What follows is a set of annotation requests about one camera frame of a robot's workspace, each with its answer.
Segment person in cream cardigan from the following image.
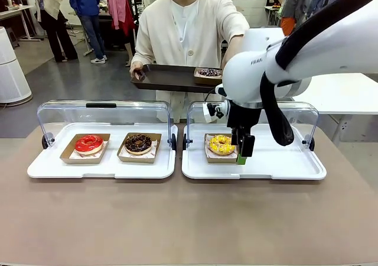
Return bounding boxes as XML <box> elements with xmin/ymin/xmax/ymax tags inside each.
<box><xmin>131</xmin><ymin>0</ymin><xmax>252</xmax><ymax>124</ymax></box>

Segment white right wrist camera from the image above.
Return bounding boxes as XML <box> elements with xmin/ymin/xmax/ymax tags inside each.
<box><xmin>203</xmin><ymin>100</ymin><xmax>230</xmax><ymax>124</ymax></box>

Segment bystander beige top black trousers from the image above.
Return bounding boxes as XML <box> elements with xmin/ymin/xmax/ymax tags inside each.
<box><xmin>34</xmin><ymin>0</ymin><xmax>79</xmax><ymax>63</ymax></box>

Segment dark donut with colourful sprinkles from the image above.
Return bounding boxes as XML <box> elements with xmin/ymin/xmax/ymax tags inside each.
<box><xmin>197</xmin><ymin>67</ymin><xmax>222</xmax><ymax>78</ymax></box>

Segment yellow sprinkled donut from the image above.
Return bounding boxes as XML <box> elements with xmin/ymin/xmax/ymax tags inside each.
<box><xmin>208</xmin><ymin>134</ymin><xmax>236</xmax><ymax>157</ymax></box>

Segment brown plastic serving tray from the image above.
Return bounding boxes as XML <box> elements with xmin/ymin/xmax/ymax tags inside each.
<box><xmin>131</xmin><ymin>64</ymin><xmax>225</xmax><ymax>94</ymax></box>

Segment person's right hand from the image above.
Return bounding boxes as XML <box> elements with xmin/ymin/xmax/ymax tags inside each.
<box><xmin>129</xmin><ymin>60</ymin><xmax>147</xmax><ymax>80</ymax></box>

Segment white display tray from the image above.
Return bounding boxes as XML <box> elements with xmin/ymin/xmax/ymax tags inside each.
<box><xmin>27</xmin><ymin>122</ymin><xmax>179</xmax><ymax>180</ymax></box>
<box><xmin>181</xmin><ymin>122</ymin><xmax>327</xmax><ymax>180</ymax></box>

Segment bystander blue jacket jeans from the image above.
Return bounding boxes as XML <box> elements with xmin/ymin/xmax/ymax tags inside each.
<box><xmin>65</xmin><ymin>0</ymin><xmax>107</xmax><ymax>65</ymax></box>

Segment white desk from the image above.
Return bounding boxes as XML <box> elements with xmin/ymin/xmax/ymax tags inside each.
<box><xmin>292</xmin><ymin>72</ymin><xmax>378</xmax><ymax>148</ymax></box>

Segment white air purifier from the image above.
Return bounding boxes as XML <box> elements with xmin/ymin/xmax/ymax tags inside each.
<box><xmin>0</xmin><ymin>26</ymin><xmax>32</xmax><ymax>104</ymax></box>

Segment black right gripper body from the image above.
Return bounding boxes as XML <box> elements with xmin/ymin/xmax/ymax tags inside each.
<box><xmin>226</xmin><ymin>100</ymin><xmax>263</xmax><ymax>137</ymax></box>

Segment person's left forearm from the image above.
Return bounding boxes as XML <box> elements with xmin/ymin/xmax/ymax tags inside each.
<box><xmin>224</xmin><ymin>35</ymin><xmax>247</xmax><ymax>70</ymax></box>

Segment person's right forearm cream sleeve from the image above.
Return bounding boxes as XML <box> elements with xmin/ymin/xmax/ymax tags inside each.
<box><xmin>131</xmin><ymin>32</ymin><xmax>156</xmax><ymax>69</ymax></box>

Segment clear display lid black handle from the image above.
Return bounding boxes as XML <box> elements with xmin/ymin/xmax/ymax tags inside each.
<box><xmin>37</xmin><ymin>99</ymin><xmax>178</xmax><ymax>151</ymax></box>
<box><xmin>183</xmin><ymin>100</ymin><xmax>320</xmax><ymax>152</ymax></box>

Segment chocolate donut with nut crumbs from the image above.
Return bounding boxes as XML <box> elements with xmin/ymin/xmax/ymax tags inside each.
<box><xmin>124</xmin><ymin>134</ymin><xmax>153</xmax><ymax>155</ymax></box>

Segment wooden top side desk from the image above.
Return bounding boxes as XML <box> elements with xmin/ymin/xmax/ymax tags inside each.
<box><xmin>0</xmin><ymin>4</ymin><xmax>41</xmax><ymax>42</ymax></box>

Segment red glazed donut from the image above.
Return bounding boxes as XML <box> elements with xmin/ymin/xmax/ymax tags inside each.
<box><xmin>74</xmin><ymin>134</ymin><xmax>104</xmax><ymax>155</ymax></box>

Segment black cable hose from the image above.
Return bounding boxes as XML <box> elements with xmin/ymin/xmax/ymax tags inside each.
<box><xmin>259</xmin><ymin>0</ymin><xmax>336</xmax><ymax>147</ymax></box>

